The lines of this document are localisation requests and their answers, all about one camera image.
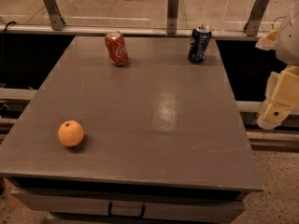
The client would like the right metal bracket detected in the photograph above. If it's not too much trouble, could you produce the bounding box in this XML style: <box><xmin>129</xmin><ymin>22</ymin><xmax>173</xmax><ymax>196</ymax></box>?
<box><xmin>244</xmin><ymin>0</ymin><xmax>270</xmax><ymax>36</ymax></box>

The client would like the metal bracket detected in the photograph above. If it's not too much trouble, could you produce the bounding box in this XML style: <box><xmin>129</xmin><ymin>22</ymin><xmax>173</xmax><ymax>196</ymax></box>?
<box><xmin>43</xmin><ymin>0</ymin><xmax>65</xmax><ymax>31</ymax></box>
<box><xmin>166</xmin><ymin>0</ymin><xmax>179</xmax><ymax>35</ymax></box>
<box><xmin>244</xmin><ymin>0</ymin><xmax>270</xmax><ymax>36</ymax></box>

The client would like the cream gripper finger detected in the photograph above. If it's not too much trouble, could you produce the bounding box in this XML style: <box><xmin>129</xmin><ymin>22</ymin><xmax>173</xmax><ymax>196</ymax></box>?
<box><xmin>256</xmin><ymin>64</ymin><xmax>299</xmax><ymax>130</ymax></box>
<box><xmin>255</xmin><ymin>29</ymin><xmax>278</xmax><ymax>50</ymax></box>

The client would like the left metal bracket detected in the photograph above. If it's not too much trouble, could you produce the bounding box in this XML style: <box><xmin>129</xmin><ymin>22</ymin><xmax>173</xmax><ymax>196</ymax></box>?
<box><xmin>43</xmin><ymin>0</ymin><xmax>65</xmax><ymax>31</ymax></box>

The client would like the red coke can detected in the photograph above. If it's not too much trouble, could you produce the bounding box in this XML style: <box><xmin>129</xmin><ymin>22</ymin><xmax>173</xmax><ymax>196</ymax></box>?
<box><xmin>105</xmin><ymin>31</ymin><xmax>128</xmax><ymax>66</ymax></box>

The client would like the black cable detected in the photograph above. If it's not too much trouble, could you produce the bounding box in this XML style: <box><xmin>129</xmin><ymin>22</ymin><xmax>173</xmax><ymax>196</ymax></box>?
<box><xmin>0</xmin><ymin>21</ymin><xmax>18</xmax><ymax>67</ymax></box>

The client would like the metal rail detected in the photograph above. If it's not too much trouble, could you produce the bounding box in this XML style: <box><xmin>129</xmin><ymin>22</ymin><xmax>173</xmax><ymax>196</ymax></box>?
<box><xmin>7</xmin><ymin>23</ymin><xmax>268</xmax><ymax>41</ymax></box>

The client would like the grey drawer with black handle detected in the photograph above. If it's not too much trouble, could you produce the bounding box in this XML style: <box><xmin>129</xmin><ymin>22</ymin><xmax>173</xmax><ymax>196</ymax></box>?
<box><xmin>11</xmin><ymin>188</ymin><xmax>245</xmax><ymax>224</ymax></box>

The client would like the middle metal bracket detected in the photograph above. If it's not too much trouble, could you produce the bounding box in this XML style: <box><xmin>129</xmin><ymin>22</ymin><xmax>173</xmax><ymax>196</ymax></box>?
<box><xmin>166</xmin><ymin>0</ymin><xmax>179</xmax><ymax>35</ymax></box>

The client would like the orange fruit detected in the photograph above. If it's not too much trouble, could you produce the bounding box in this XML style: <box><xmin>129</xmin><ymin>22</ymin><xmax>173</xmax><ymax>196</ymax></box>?
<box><xmin>58</xmin><ymin>120</ymin><xmax>84</xmax><ymax>147</ymax></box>

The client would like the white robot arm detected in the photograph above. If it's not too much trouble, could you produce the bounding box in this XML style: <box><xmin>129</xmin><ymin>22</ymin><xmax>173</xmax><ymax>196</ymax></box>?
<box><xmin>255</xmin><ymin>4</ymin><xmax>299</xmax><ymax>130</ymax></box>

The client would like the blue pepsi can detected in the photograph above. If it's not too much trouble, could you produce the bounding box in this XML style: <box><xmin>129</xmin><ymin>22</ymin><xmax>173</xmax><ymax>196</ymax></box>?
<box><xmin>188</xmin><ymin>24</ymin><xmax>212</xmax><ymax>63</ymax></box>

